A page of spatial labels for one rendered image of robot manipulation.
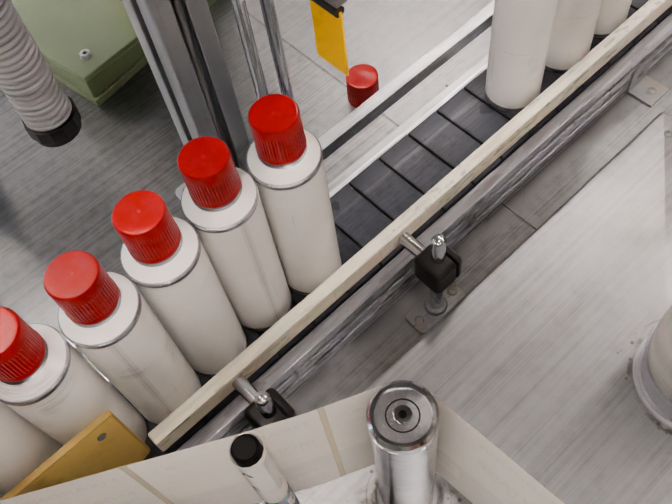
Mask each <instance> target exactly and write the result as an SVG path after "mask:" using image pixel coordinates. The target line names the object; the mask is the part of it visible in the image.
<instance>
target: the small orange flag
mask: <svg viewBox="0 0 672 504"><path fill-rule="evenodd" d="M309 1H310V7H311V14H312V20H313V27H314V33H315V39H316V46H317V52H318V55H319V56H321V57H322V58H323V59H325V60H326V61H327V62H329V63H330V64H331V65H333V66H334V67H336V68H337V69H338V70H340V71H341V72H342V73H344V74H345V75H346V76H348V75H349V69H348V60H347V51H346V42H345V33H344V24H343V13H344V7H343V6H342V5H341V6H340V7H338V8H335V7H333V6H332V5H330V4H329V3H327V2H326V1H324V0H309Z"/></svg>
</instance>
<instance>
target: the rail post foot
mask: <svg viewBox="0 0 672 504"><path fill-rule="evenodd" d="M429 295H430V293H429V294H428V295H427V296H425V297H424V298H423V299H422V300H421V301H420V302H419V303H417V304H416V305H415V306H414V307H413V308H412V309H411V310H409V311H408V312H407V314H406V320H407V322H408V323H409V324H410V325H411V326H413V327H414V328H415V329H416V330H417V331H418V332H419V333H421V334H425V333H426V332H427V331H429V330H430V329H431V328H432V327H433V326H434V325H435V324H436V323H437V322H438V321H439V320H440V319H441V318H442V317H443V316H445V315H446V314H447V313H448V312H449V311H450V310H451V309H452V308H453V307H454V306H455V305H456V304H457V303H458V302H459V301H461V300H462V299H463V298H464V297H465V296H466V294H465V292H464V291H463V290H462V289H460V288H459V287H458V286H457V285H456V284H455V283H454V282H453V283H451V284H450V285H449V286H448V287H447V288H446V289H445V290H444V291H443V305H442V307H441V308H439V309H433V308H431V307H430V305H429Z"/></svg>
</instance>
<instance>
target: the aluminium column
mask: <svg viewBox="0 0 672 504"><path fill-rule="evenodd" d="M179 1H180V4H181V7H182V10H183V13H184V16H185V19H186V22H187V25H188V28H189V31H190V35H191V38H192V41H193V44H194V47H195V50H196V53H197V57H198V60H199V63H200V66H201V70H202V73H203V77H204V80H205V83H206V87H207V90H208V93H209V97H210V100H211V103H212V106H213V109H214V112H215V115H216V118H217V121H218V124H219V127H220V129H221V132H222V135H223V137H224V140H225V142H226V144H227V146H228V148H229V150H230V153H231V155H232V157H233V159H234V162H235V164H236V167H238V168H241V169H243V170H245V171H246V172H248V173H249V171H248V168H247V165H246V155H247V151H248V149H249V147H250V145H251V144H250V141H249V138H248V135H247V131H246V128H245V125H244V121H243V118H242V115H241V112H240V108H239V105H238V102H237V98H236V95H235V92H234V89H233V85H232V82H231V79H230V75H229V72H228V69H227V66H226V62H225V59H224V56H223V52H222V49H221V46H220V43H219V39H218V36H217V33H216V29H215V26H214V23H213V20H212V16H211V13H210V10H209V6H208V3H207V0H179ZM122 2H123V4H124V7H125V9H126V11H127V14H128V16H129V18H130V21H131V23H132V26H133V28H134V30H135V33H136V35H137V37H138V40H139V42H140V44H141V47H142V49H143V51H144V54H145V56H146V58H147V61H148V63H149V65H150V68H151V70H152V72H153V75H154V77H155V79H156V82H157V84H158V86H159V89H160V91H161V93H162V96H163V98H164V100H165V103H166V105H167V108H168V110H169V112H170V115H171V117H172V119H173V122H174V124H175V126H176V129H177V131H178V133H179V136H180V138H181V140H182V143H183V145H185V144H186V143H188V142H189V141H191V140H193V139H195V138H198V137H202V136H211V137H216V138H218V139H219V137H218V135H217V132H216V129H215V126H214V123H213V121H212V118H211V115H210V112H209V110H208V107H207V104H206V101H205V98H204V96H203V93H202V90H201V87H200V84H199V81H198V78H197V74H196V71H195V68H194V65H193V62H192V59H191V55H190V52H189V49H188V46H187V43H186V40H185V37H184V34H183V31H182V28H181V25H180V22H179V19H178V16H177V13H176V10H175V7H174V4H173V1H172V0H122ZM249 174H250V173H249Z"/></svg>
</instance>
